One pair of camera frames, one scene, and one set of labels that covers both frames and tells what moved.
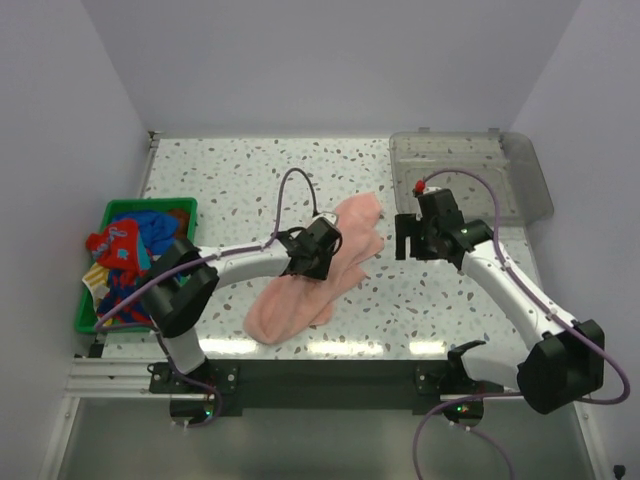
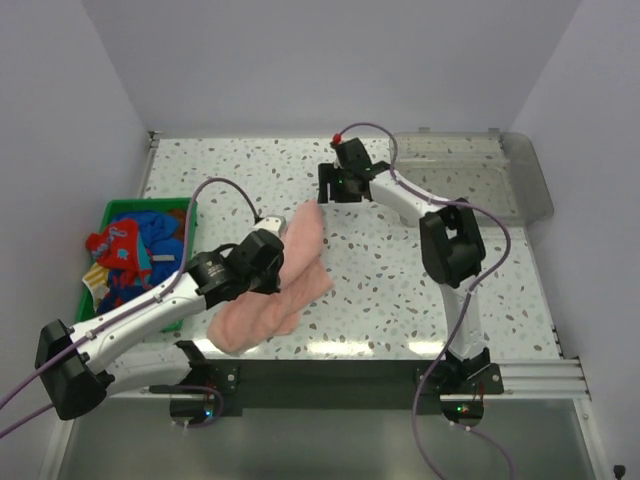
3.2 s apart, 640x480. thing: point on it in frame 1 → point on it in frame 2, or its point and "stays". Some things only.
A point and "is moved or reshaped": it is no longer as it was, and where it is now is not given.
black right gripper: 407,225 → 328,174
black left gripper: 321,270 → 272,284
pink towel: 296,302 is moved or reshaped
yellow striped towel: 97,279 stays
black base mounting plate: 322,387 stays
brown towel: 183,221 stays
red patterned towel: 117,245 stays
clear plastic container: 510,161 stays
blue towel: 155,229 stays
